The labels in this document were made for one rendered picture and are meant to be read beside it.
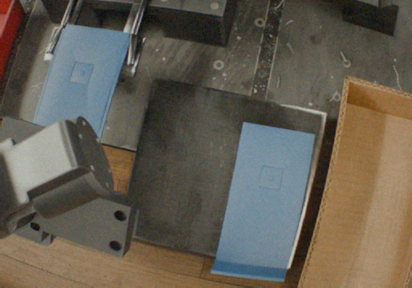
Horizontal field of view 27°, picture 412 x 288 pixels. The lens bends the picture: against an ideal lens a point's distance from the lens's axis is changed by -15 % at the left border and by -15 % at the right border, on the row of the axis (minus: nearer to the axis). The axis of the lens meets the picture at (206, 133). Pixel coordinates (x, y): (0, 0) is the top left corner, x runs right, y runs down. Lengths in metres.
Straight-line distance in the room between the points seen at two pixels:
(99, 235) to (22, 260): 0.26
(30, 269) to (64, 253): 0.05
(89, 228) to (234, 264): 0.22
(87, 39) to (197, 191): 0.18
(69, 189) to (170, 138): 0.31
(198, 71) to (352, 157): 0.18
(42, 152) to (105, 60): 0.28
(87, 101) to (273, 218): 0.20
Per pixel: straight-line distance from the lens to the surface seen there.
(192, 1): 0.91
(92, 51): 0.90
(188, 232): 0.91
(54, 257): 0.95
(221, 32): 0.94
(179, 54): 0.98
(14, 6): 0.99
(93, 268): 0.94
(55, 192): 0.65
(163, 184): 0.92
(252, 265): 0.90
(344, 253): 0.92
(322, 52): 0.98
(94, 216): 0.71
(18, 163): 0.64
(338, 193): 0.93
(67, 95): 0.89
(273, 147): 0.92
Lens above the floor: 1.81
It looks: 73 degrees down
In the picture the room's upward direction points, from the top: 12 degrees counter-clockwise
